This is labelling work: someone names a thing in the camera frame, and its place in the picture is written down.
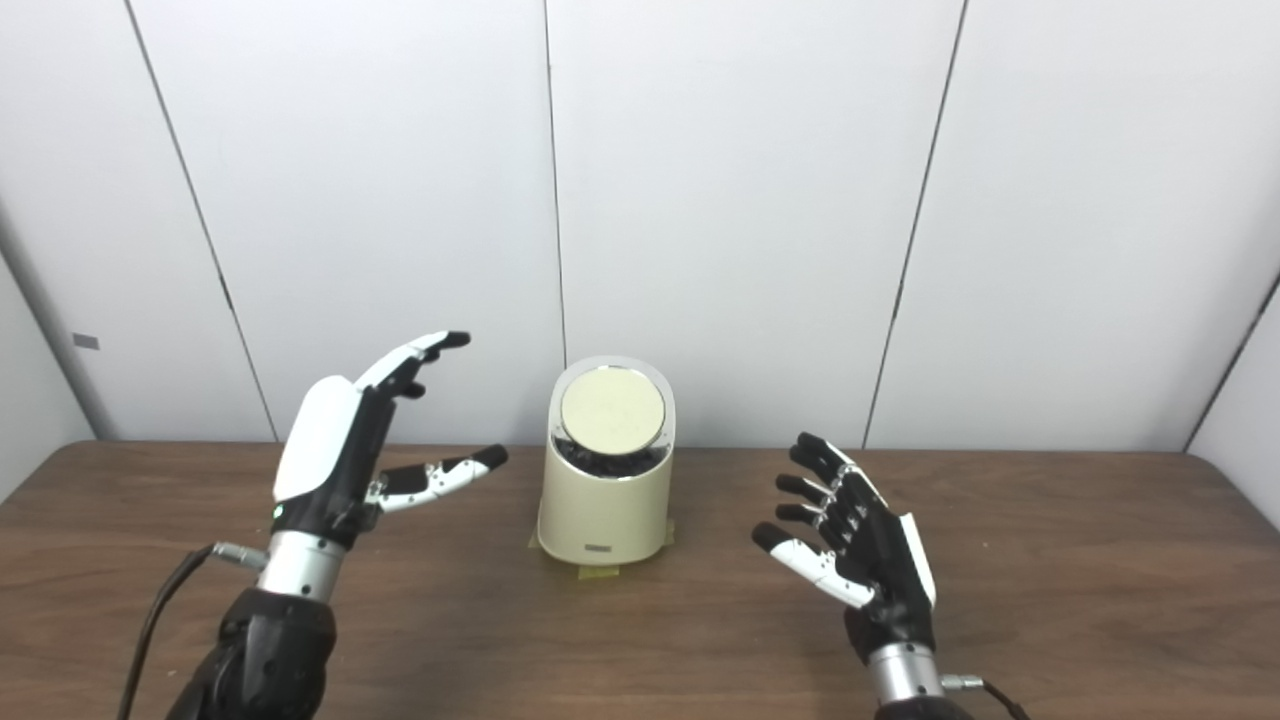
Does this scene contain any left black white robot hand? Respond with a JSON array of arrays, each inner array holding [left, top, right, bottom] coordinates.
[[272, 331, 509, 551]]

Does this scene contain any cream-colored cylindrical bin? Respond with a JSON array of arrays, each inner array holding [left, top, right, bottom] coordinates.
[[537, 355, 677, 567]]

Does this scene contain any round cream bin lid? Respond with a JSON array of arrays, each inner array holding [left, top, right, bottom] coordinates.
[[559, 366, 667, 458]]

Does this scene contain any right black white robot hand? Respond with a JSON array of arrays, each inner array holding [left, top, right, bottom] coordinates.
[[752, 432, 938, 663]]

